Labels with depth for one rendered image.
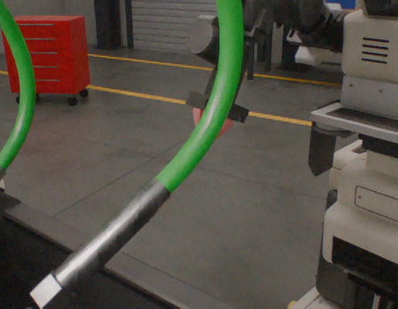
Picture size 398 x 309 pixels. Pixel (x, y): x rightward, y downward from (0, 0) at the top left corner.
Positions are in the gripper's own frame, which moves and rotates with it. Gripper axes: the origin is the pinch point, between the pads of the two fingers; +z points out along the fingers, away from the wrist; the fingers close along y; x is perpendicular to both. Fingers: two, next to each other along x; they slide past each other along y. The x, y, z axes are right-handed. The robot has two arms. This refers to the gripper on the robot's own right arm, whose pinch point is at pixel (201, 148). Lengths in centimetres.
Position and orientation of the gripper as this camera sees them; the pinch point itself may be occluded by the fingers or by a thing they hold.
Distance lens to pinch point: 79.3
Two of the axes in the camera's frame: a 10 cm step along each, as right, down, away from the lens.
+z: -3.2, 9.4, 0.5
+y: 7.0, 2.7, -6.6
